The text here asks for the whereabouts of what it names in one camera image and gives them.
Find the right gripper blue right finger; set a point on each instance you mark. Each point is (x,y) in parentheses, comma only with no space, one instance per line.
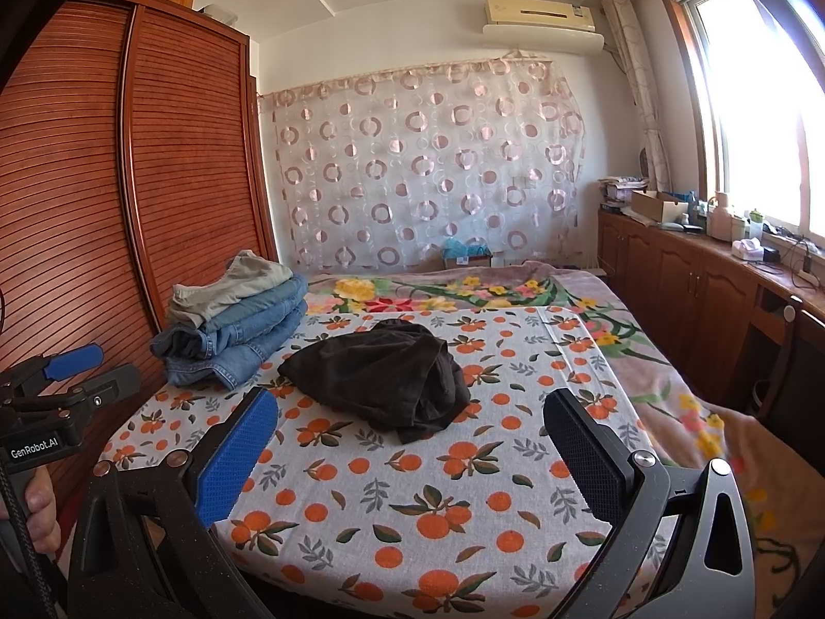
(708,568)

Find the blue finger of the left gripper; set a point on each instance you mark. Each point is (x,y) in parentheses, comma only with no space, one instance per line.
(72,360)

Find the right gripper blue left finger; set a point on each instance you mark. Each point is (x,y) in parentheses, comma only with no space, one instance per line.
(144,546)

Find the black pants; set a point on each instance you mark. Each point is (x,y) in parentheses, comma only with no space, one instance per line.
(397,376)

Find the person's left hand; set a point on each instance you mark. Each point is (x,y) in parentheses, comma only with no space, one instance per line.
(42,522)

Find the dark blue folded jeans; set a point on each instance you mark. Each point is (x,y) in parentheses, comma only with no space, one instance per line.
(231,355)

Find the floral pink blanket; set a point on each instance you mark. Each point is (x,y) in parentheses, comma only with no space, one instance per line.
(782,492)

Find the beige folded pants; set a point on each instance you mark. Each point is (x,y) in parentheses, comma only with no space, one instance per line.
(247,275)

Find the wooden louvered wardrobe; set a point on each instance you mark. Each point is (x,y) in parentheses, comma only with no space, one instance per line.
(130,163)

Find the orange-print bed sheet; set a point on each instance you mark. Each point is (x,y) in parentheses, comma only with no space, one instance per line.
(480,520)

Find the wooden sideboard cabinet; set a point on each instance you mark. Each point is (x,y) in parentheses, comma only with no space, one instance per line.
(717,320)

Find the box with blue cloth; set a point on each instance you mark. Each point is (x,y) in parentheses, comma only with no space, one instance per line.
(456,253)

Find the circle-pattern sheer curtain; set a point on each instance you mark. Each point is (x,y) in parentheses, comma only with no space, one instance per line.
(374,172)

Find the white jug bottle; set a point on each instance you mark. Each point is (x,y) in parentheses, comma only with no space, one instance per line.
(719,221)

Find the cardboard box on cabinet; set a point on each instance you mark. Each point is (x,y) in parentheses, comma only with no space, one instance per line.
(657,206)

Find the stack of books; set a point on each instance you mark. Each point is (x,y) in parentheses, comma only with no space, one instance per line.
(617,191)

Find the window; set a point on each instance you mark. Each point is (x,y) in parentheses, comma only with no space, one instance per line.
(760,110)

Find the window curtain drape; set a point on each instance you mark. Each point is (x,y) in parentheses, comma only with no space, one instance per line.
(634,55)

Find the wall air conditioner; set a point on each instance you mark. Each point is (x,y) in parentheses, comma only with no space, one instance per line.
(542,26)

